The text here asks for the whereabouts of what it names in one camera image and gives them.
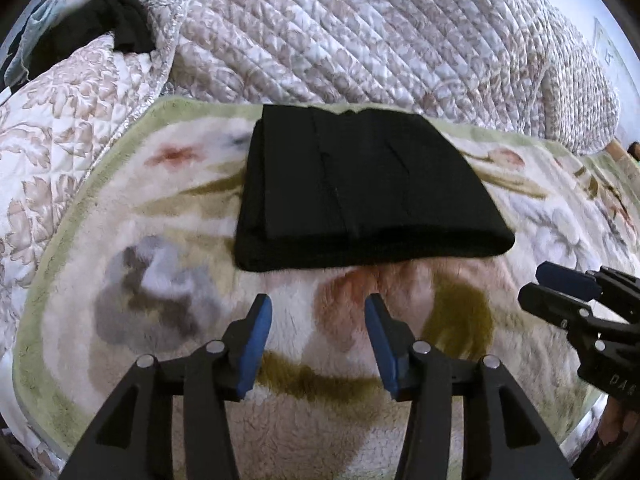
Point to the person's right hand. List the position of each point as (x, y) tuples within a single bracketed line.
[(614, 420)]

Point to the grey-blue cloth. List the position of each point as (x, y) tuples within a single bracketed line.
[(47, 15)]

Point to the wooden bed frame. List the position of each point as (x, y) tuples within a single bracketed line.
[(619, 149)]

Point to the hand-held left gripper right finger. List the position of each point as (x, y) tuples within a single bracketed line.
[(380, 345)]

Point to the quilted floral bedspread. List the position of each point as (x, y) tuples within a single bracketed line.
[(350, 35)]

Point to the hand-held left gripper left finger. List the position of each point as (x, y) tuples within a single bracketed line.
[(257, 340)]

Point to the floral plush blanket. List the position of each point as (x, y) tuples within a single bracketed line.
[(165, 240)]

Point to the black pants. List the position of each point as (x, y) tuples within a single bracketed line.
[(370, 195)]

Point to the black cloth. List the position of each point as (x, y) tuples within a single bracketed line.
[(117, 27)]

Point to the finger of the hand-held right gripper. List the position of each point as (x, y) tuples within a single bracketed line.
[(547, 302), (565, 280)]

